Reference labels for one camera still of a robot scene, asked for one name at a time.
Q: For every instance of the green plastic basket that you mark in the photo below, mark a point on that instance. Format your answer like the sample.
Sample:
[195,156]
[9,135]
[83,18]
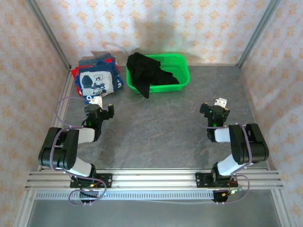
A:
[182,71]

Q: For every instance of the small green circuit board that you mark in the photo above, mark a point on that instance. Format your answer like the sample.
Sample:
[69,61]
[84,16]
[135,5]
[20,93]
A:
[236,191]

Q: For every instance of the red folded t-shirt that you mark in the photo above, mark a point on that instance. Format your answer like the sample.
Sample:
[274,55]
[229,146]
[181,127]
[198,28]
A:
[75,72]

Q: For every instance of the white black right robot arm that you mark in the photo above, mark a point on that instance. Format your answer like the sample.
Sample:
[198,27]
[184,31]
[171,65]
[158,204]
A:
[246,146]

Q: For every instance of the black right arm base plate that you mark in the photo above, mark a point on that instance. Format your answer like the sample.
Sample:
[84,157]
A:
[201,180]

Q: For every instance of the blue cartoon print t-shirt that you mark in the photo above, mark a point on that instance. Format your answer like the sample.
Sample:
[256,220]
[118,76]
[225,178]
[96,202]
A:
[94,80]

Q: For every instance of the aluminium side rail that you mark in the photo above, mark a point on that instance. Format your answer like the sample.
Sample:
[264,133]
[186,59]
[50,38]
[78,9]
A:
[60,111]

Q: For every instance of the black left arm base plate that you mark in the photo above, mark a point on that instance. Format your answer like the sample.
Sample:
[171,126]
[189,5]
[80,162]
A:
[106,180]

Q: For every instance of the aluminium frame leg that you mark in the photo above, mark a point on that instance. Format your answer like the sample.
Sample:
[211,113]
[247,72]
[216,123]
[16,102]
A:
[280,208]
[23,208]

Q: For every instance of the slate blue folded t-shirt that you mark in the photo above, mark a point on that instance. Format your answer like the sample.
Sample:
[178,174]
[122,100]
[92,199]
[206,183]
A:
[91,61]

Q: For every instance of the black t-shirt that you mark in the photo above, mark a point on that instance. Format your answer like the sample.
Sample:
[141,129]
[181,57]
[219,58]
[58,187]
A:
[144,71]

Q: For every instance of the aluminium frame post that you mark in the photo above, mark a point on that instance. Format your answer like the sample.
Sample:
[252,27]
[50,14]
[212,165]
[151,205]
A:
[258,35]
[49,35]

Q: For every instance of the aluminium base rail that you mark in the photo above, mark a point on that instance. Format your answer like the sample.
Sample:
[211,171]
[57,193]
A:
[154,179]

